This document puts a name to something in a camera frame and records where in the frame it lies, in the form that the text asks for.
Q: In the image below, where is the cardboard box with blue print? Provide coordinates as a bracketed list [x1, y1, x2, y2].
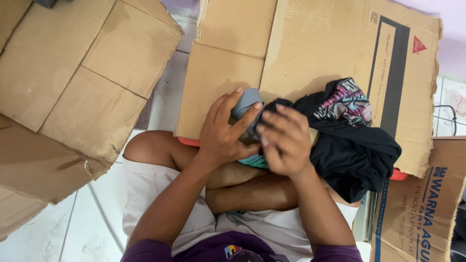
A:
[369, 136, 466, 262]

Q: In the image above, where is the black printed cloth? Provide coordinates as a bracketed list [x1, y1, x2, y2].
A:
[255, 77, 402, 204]

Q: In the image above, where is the dark grey object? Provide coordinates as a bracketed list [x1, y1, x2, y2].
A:
[33, 0, 73, 9]

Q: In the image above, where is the white cable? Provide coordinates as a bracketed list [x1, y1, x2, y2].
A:
[87, 184, 126, 252]

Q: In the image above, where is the flattened cardboard with black stripe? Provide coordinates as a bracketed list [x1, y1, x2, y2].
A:
[176, 0, 443, 178]

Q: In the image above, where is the large plain cardboard box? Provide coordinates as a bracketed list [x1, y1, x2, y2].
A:
[0, 0, 183, 242]

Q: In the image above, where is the grey plastic pipe fitting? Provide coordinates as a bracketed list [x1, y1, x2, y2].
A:
[231, 88, 265, 140]

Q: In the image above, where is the person's left hand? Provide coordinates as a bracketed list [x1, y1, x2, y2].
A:
[197, 87, 263, 167]

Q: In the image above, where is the teal cloth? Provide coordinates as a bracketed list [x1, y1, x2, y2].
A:
[238, 154, 269, 170]

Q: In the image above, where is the black wire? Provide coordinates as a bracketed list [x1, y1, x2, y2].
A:
[434, 105, 458, 137]

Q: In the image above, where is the person's right hand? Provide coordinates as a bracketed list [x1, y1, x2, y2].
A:
[256, 104, 313, 178]

